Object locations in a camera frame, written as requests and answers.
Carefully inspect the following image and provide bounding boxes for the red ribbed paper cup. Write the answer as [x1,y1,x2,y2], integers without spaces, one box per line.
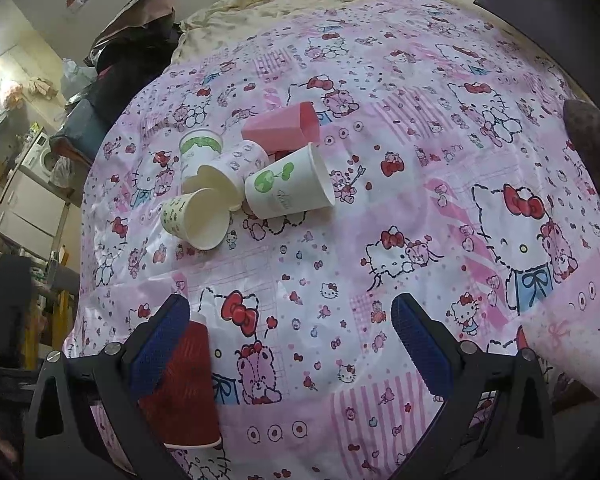
[138,313,221,450]

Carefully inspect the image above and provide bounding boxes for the white cup green tree print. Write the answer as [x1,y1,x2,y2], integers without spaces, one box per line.
[245,142,335,219]

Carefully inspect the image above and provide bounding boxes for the white cup small green pattern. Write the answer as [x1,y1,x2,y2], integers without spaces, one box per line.
[161,188,230,250]

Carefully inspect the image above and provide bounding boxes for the pink square plastic cup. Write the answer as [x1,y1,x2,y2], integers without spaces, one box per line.
[242,102,321,154]

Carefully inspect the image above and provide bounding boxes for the white cup pink pattern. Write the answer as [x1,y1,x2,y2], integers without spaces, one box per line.
[181,140,268,212]

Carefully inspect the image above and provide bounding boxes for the white cup green band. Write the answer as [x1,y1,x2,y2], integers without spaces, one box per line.
[178,129,223,180]

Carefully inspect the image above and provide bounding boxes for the pink fluffy sleeve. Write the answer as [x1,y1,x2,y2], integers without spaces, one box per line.
[521,308,600,398]

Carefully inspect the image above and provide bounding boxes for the white cabinet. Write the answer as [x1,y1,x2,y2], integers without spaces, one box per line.
[0,169,81,259]

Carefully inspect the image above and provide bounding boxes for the dark brown patterned cushion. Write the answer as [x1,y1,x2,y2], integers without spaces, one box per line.
[562,100,600,194]

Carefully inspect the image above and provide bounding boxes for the white washing machine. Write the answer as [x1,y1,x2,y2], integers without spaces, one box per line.
[19,130,58,185]

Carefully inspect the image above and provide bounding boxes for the pile of bags and clothes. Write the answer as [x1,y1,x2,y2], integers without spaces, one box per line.
[50,0,181,165]

